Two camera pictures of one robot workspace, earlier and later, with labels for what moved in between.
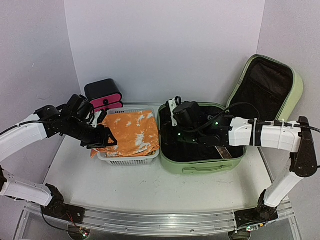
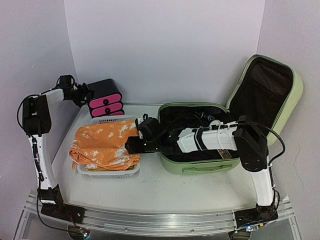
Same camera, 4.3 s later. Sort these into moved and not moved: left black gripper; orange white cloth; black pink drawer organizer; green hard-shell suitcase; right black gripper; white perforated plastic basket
Moved: right black gripper; white perforated plastic basket; left black gripper; orange white cloth
Not moved: green hard-shell suitcase; black pink drawer organizer
